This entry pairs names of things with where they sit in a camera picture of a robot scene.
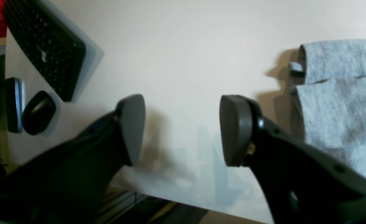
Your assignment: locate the black computer mouse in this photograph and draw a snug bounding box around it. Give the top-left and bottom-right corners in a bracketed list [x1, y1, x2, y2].
[21, 91, 56, 136]

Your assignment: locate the grey T-shirt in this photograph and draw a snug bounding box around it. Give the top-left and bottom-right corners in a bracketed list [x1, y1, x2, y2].
[288, 39, 366, 178]

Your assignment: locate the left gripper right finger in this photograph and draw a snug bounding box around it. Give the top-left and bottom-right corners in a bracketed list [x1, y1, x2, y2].
[219, 95, 366, 224]

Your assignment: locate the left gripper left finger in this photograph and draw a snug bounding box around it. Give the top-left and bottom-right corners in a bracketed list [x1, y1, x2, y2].
[0, 95, 146, 224]

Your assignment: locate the black smartphone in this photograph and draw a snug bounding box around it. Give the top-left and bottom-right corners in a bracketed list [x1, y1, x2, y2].
[5, 77, 22, 133]

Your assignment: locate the black keyboard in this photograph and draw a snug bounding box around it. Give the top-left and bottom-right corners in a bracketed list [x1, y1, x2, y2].
[3, 0, 86, 102]

